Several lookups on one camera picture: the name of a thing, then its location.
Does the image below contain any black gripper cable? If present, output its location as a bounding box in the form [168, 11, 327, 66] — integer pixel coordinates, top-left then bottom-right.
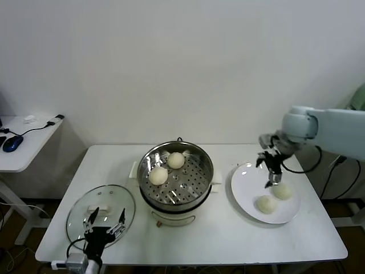
[66, 238, 88, 257]
[281, 145, 323, 174]

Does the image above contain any white steamed baozi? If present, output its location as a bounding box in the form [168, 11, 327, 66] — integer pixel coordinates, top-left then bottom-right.
[167, 152, 185, 170]
[273, 182, 294, 200]
[148, 167, 169, 186]
[255, 195, 277, 215]

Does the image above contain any white electric cooker base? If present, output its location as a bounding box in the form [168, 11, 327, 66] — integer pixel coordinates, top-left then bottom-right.
[129, 161, 224, 228]

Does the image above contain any perforated steel steamer basket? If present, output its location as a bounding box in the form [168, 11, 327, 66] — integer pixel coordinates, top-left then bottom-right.
[137, 142, 214, 206]

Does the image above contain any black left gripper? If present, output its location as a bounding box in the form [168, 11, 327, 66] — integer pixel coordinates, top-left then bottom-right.
[82, 207, 127, 259]

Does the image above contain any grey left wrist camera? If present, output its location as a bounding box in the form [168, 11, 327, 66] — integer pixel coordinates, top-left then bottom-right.
[50, 252, 89, 271]

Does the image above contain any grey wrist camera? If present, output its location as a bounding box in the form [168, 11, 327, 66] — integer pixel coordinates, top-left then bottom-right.
[258, 133, 276, 149]
[50, 252, 89, 271]

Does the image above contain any white side desk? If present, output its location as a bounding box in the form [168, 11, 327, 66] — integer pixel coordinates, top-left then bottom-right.
[0, 115, 66, 246]

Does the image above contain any white round plate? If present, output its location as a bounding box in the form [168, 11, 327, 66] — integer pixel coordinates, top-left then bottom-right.
[229, 162, 302, 225]

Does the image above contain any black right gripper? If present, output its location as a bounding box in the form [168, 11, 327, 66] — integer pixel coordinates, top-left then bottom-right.
[255, 151, 286, 189]

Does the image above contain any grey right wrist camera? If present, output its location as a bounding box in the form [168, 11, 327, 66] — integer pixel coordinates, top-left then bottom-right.
[258, 133, 276, 149]

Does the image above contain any black desk cable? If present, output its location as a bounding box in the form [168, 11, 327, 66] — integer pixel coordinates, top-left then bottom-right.
[0, 121, 56, 137]

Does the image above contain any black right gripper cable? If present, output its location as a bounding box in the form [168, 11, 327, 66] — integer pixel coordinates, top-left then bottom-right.
[281, 145, 323, 174]

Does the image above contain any black cable with power adapter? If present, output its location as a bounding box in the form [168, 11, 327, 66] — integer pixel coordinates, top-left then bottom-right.
[319, 155, 363, 200]

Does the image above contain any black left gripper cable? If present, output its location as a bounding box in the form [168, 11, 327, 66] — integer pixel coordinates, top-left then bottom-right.
[66, 238, 88, 257]

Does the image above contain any round glass pot lid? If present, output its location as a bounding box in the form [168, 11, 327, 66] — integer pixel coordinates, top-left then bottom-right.
[66, 184, 137, 246]

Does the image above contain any blue computer mouse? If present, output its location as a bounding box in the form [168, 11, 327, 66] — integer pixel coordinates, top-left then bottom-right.
[2, 135, 25, 152]

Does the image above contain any pale green appliance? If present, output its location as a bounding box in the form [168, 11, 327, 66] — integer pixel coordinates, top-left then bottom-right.
[346, 85, 365, 111]

